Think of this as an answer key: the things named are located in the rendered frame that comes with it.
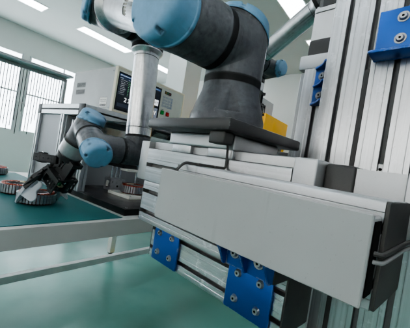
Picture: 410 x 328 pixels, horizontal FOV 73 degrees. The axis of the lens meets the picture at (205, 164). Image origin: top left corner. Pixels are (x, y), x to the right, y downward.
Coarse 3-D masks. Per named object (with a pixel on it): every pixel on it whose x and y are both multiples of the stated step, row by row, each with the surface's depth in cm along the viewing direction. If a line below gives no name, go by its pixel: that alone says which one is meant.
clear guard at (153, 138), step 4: (108, 124) 123; (112, 124) 119; (116, 124) 115; (120, 124) 112; (124, 124) 109; (124, 128) 130; (152, 136) 105; (156, 136) 107; (160, 136) 110; (164, 136) 112; (152, 140) 104; (156, 140) 106; (160, 140) 108; (164, 140) 110; (168, 140) 112
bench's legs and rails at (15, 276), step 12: (120, 252) 205; (132, 252) 209; (144, 252) 219; (60, 264) 169; (72, 264) 172; (84, 264) 179; (0, 276) 144; (12, 276) 147; (24, 276) 151; (36, 276) 156
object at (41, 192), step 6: (18, 192) 83; (42, 192) 91; (54, 192) 90; (24, 198) 83; (36, 198) 84; (42, 198) 84; (48, 198) 86; (54, 198) 88; (30, 204) 83; (36, 204) 84; (42, 204) 85; (48, 204) 87
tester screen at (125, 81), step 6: (120, 78) 121; (126, 78) 123; (120, 84) 121; (126, 84) 124; (120, 90) 122; (126, 90) 124; (156, 90) 138; (120, 96) 122; (126, 96) 125; (156, 96) 138; (120, 102) 123; (120, 108) 123; (156, 108) 139
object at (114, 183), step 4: (112, 180) 124; (116, 180) 125; (120, 180) 127; (124, 180) 129; (104, 184) 126; (108, 184) 124; (112, 184) 124; (116, 184) 126; (120, 184) 127; (104, 188) 125; (108, 188) 124; (112, 188) 124; (116, 188) 126
